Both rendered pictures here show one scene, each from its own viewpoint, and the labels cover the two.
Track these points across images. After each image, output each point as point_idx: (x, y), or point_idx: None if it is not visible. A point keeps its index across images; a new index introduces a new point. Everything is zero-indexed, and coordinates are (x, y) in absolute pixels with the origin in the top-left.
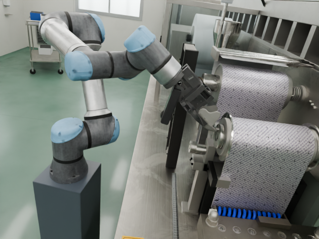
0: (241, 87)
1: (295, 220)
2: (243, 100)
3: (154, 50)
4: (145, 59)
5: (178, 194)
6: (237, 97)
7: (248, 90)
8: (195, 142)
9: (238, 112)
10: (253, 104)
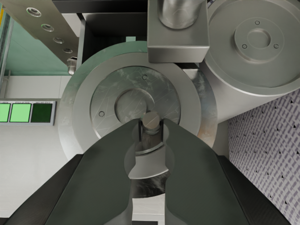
0: (291, 214)
1: (145, 40)
2: (273, 172)
3: None
4: None
5: None
6: (287, 181)
7: (273, 200)
8: (178, 1)
9: (272, 135)
10: (256, 161)
